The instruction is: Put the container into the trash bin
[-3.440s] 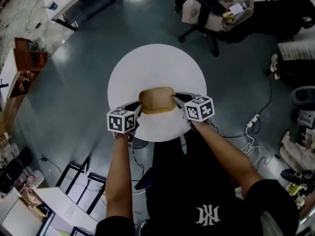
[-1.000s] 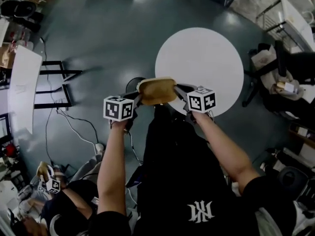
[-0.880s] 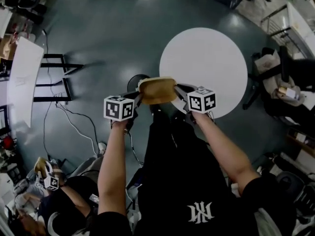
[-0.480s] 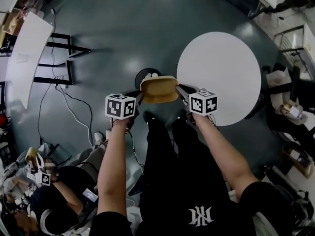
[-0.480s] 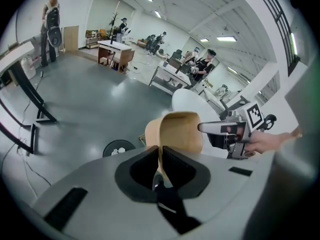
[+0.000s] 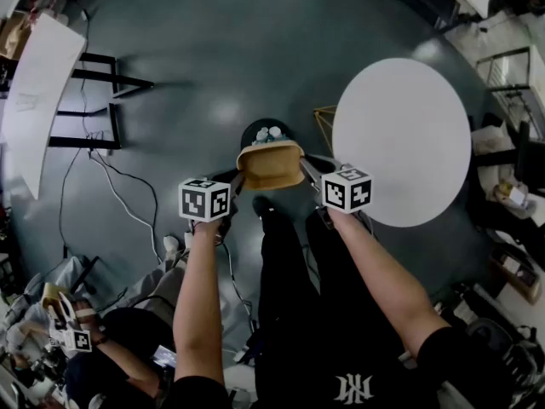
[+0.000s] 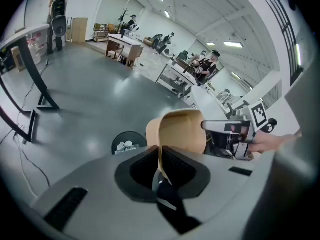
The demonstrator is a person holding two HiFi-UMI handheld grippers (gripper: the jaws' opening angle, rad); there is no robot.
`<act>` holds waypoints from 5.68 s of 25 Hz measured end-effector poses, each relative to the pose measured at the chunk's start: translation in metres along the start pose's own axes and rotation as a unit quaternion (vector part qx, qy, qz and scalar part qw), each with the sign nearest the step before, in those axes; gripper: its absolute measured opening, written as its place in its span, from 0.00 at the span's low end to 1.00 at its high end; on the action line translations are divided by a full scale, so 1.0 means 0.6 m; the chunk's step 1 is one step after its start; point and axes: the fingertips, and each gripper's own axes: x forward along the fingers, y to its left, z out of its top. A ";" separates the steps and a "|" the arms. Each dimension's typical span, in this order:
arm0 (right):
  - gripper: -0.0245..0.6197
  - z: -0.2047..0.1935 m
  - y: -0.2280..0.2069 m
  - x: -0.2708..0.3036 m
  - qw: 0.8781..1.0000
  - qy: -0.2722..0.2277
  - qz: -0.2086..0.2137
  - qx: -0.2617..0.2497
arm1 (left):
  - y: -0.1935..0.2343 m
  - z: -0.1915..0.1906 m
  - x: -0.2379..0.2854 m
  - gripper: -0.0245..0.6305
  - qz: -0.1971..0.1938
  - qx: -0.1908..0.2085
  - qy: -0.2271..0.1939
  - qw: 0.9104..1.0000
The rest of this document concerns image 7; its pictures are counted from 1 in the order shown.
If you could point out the flat cardboard panel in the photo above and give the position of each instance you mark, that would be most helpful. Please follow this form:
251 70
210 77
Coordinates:
80 30

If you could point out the white table with shelf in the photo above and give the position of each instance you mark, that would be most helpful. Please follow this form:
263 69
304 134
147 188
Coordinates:
175 76

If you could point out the white desk with black legs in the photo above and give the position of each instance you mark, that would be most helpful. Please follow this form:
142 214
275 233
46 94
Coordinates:
27 59

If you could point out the pack of clear bottles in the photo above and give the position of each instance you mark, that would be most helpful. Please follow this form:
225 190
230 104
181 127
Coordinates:
37 46

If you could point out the black wire waste bin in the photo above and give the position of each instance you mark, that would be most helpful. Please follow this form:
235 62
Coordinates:
130 136

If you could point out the small brown cardboard box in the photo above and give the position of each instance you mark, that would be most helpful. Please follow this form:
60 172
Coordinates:
17 59

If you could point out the person's right forearm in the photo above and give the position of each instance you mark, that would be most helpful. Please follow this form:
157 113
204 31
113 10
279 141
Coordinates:
272 141

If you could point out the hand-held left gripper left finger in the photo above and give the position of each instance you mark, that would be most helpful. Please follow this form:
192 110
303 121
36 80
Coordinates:
100 179

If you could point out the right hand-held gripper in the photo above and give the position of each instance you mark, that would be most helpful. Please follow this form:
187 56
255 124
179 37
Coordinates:
258 114

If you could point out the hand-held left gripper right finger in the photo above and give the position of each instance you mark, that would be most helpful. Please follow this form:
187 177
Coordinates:
220 184

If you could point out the wooden desk with white top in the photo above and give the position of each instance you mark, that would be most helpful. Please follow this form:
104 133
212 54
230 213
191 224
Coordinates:
125 46

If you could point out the black coat stand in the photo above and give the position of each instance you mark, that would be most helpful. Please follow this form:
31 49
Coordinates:
124 16

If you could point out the wooden shelf cart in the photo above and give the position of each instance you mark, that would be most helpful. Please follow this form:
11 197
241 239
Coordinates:
102 32

